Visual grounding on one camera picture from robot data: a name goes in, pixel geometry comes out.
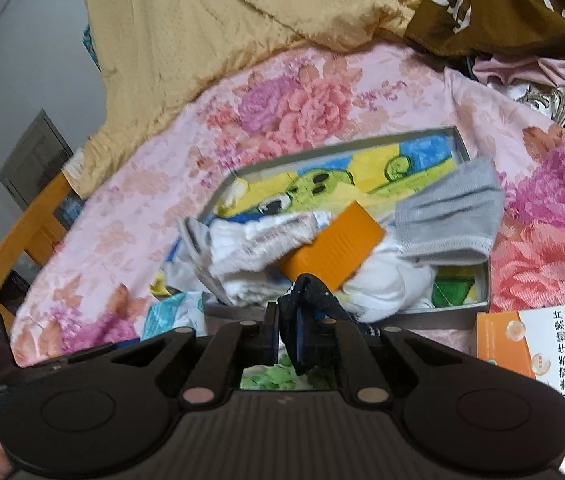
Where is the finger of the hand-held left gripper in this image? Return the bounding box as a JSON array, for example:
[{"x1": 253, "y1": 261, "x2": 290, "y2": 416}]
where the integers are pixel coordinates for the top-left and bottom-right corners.
[{"x1": 10, "y1": 342, "x2": 120, "y2": 377}]

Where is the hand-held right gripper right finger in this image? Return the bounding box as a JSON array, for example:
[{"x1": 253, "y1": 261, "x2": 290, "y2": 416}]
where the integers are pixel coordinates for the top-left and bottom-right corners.
[{"x1": 297, "y1": 305, "x2": 468, "y2": 404}]

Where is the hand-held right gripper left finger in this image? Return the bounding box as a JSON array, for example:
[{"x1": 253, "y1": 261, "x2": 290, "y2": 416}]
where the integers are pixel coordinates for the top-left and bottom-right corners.
[{"x1": 110, "y1": 302, "x2": 280, "y2": 407}]

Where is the black sock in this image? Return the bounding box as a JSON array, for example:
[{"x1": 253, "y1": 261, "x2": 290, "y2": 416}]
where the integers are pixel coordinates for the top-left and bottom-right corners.
[{"x1": 280, "y1": 272, "x2": 358, "y2": 376}]

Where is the white sock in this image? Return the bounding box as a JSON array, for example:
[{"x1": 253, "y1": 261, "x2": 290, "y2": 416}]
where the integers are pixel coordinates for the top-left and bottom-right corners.
[{"x1": 340, "y1": 240, "x2": 436, "y2": 323}]

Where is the grey tin box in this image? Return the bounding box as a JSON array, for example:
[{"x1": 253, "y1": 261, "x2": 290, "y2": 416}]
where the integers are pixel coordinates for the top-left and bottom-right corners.
[{"x1": 202, "y1": 125, "x2": 492, "y2": 331}]

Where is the orange headband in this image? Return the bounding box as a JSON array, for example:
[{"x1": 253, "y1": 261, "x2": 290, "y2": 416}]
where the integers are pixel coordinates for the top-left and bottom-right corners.
[{"x1": 280, "y1": 201, "x2": 386, "y2": 292}]

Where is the white gauze towel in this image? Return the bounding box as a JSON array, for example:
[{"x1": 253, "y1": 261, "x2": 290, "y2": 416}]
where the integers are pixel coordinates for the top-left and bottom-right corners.
[{"x1": 207, "y1": 211, "x2": 333, "y2": 306}]

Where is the grey face mask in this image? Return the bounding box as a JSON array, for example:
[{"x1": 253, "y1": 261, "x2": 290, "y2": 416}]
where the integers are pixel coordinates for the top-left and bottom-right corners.
[{"x1": 395, "y1": 157, "x2": 506, "y2": 266}]

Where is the green packet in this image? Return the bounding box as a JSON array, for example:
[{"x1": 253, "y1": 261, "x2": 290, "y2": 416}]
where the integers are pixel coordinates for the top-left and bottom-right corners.
[{"x1": 240, "y1": 364, "x2": 336, "y2": 392}]

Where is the teal and white packet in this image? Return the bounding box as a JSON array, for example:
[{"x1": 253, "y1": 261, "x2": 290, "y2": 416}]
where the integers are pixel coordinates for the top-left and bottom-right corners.
[{"x1": 141, "y1": 292, "x2": 206, "y2": 341}]

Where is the orange and white medicine box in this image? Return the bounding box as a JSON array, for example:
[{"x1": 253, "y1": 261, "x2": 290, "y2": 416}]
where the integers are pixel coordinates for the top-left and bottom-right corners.
[{"x1": 475, "y1": 302, "x2": 565, "y2": 480}]

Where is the cartoon print towel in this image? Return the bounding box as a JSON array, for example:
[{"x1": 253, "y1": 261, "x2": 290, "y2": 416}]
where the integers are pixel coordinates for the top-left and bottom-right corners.
[{"x1": 150, "y1": 132, "x2": 486, "y2": 311}]

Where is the grey door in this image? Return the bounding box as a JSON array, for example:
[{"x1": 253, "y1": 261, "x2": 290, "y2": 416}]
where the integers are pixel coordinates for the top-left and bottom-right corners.
[{"x1": 0, "y1": 109, "x2": 74, "y2": 211}]

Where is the pink floral bed sheet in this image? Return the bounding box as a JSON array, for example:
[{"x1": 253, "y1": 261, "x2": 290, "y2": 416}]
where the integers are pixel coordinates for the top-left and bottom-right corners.
[{"x1": 10, "y1": 42, "x2": 565, "y2": 480}]

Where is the yellow quilt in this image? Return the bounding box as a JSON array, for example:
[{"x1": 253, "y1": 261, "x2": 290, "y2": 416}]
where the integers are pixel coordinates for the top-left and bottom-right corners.
[{"x1": 70, "y1": 0, "x2": 443, "y2": 201}]

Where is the wooden bed frame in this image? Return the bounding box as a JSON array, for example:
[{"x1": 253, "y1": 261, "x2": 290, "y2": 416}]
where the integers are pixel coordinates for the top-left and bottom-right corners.
[{"x1": 0, "y1": 172, "x2": 76, "y2": 311}]

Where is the teal wall poster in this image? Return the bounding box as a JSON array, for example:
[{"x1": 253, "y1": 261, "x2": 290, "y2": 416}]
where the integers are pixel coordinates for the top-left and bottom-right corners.
[{"x1": 81, "y1": 25, "x2": 100, "y2": 68}]

